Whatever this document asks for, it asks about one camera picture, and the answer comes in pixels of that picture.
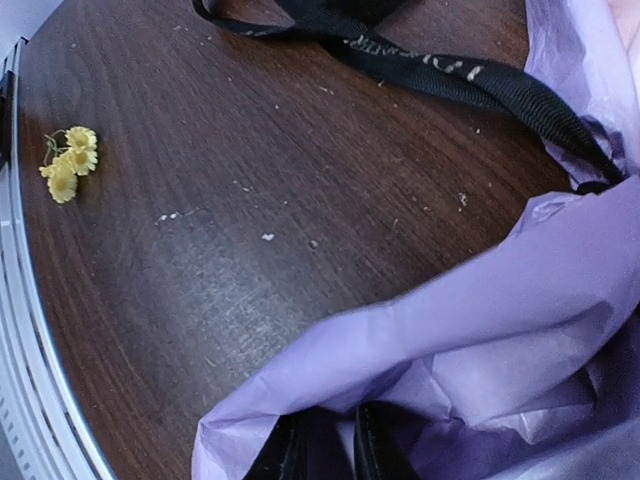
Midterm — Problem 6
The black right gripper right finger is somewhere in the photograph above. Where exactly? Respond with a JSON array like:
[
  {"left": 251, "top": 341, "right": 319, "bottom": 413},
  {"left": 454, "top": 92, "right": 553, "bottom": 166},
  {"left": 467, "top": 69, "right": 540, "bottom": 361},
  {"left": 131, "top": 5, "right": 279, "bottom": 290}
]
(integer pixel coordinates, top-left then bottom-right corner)
[{"left": 353, "top": 402, "right": 419, "bottom": 480}]

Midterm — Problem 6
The fallen yellow flower sprig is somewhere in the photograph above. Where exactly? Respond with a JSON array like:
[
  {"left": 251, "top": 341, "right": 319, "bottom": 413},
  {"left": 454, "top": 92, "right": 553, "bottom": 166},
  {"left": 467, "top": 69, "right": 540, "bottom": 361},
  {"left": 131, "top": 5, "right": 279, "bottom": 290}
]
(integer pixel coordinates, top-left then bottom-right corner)
[{"left": 39, "top": 126, "right": 99, "bottom": 204}]

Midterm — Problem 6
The front aluminium rail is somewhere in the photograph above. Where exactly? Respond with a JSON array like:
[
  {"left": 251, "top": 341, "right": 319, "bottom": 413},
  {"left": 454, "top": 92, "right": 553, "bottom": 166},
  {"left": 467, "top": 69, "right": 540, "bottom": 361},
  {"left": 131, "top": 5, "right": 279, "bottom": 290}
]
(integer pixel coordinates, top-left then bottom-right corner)
[{"left": 1, "top": 39, "right": 115, "bottom": 479}]

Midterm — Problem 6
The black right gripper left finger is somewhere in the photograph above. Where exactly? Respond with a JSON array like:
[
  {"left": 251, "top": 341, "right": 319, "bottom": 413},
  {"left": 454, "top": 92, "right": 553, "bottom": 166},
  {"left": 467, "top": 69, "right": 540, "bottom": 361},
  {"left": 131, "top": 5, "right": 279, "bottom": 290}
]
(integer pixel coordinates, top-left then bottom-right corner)
[{"left": 244, "top": 408, "right": 350, "bottom": 480}]

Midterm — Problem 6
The black printed ribbon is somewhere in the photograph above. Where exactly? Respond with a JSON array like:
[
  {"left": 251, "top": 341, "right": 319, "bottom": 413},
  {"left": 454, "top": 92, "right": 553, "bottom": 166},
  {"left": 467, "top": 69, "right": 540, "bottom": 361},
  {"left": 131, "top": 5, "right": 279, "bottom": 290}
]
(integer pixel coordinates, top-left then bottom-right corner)
[{"left": 193, "top": 1, "right": 630, "bottom": 194}]

